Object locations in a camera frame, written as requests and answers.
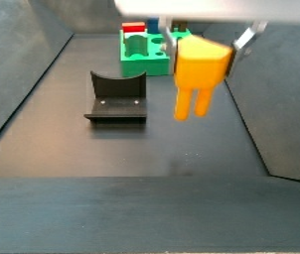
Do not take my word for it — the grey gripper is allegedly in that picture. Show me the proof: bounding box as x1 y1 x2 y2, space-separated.
114 0 300 76

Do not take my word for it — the blue cylinder block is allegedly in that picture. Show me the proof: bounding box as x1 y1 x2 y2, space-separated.
148 18 160 34

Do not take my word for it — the yellow three-prong block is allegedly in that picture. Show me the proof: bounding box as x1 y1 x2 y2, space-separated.
175 36 234 120

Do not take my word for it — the black curved cradle stand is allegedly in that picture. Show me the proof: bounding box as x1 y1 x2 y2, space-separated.
84 71 148 121

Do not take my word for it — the red rectangular block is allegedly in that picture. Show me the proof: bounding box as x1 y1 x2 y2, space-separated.
122 22 147 33

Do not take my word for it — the green half-cylinder block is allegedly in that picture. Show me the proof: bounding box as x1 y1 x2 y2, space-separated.
125 35 149 57

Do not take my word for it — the green shape-sorter board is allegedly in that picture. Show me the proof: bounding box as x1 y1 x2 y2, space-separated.
120 28 193 78

